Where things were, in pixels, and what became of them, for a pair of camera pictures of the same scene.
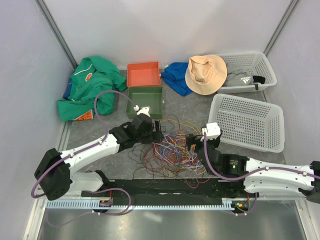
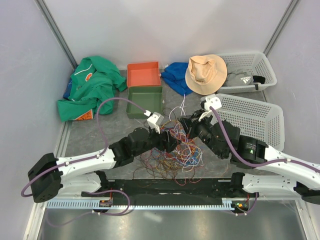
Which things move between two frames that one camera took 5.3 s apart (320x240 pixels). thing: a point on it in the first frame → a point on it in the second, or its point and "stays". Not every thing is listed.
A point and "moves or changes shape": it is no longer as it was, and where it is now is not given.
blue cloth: (174, 75) stays
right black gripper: (191, 139) → (190, 124)
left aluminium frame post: (57, 33) stays
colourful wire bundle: (168, 156) moves or changes shape
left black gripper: (157, 136) → (170, 144)
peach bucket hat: (206, 74) stays
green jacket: (93, 75) stays
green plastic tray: (144, 96) stays
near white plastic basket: (248, 124) stays
